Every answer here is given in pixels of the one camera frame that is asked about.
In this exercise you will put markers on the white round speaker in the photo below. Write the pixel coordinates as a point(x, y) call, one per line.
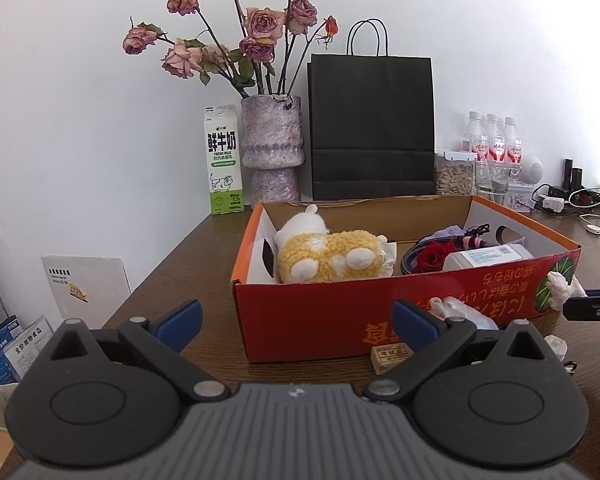
point(532, 169)

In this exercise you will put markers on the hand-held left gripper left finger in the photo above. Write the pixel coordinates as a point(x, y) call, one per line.
point(182, 321)

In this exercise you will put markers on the white board with sticker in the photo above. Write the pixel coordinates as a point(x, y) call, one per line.
point(87, 285)

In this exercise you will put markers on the purple textured vase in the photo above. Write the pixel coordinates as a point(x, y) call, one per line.
point(272, 145)

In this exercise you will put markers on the white charger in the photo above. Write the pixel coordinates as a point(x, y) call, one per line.
point(554, 205)

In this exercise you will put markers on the clear drinking glass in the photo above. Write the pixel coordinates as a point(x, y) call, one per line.
point(491, 182)

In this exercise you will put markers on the clear plastic bag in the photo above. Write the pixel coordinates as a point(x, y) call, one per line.
point(460, 310)

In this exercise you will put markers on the black paper bag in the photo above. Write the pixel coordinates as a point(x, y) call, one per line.
point(370, 125)

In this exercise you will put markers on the bunch of dried pink roses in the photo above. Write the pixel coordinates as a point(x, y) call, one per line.
point(262, 25)

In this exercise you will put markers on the purple woven pouch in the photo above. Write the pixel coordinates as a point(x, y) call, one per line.
point(447, 232)

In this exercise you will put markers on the red rose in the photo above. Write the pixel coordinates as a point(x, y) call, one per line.
point(435, 257)

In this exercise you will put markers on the green and white milk carton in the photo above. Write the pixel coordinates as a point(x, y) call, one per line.
point(223, 160)

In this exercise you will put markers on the cardboard bin with bag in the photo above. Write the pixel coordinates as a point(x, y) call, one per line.
point(0, 420)

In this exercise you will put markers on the clear jar of seeds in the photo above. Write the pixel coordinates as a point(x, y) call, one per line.
point(452, 175)

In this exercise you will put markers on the yellow and white plush toy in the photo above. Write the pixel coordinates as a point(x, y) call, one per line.
point(325, 255)

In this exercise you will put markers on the white plastic bottle with label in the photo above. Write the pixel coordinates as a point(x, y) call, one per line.
point(485, 257)

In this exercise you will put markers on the water bottle with red label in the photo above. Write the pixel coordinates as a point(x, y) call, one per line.
point(475, 140)
point(512, 145)
point(494, 142)

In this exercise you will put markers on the small beige block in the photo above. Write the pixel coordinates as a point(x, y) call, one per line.
point(390, 357)

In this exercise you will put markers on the red cardboard box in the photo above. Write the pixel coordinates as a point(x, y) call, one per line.
point(305, 320)

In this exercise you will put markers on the white printed tin box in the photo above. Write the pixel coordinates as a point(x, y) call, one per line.
point(520, 196)

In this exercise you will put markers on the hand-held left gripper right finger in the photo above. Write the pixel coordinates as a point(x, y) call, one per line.
point(412, 322)

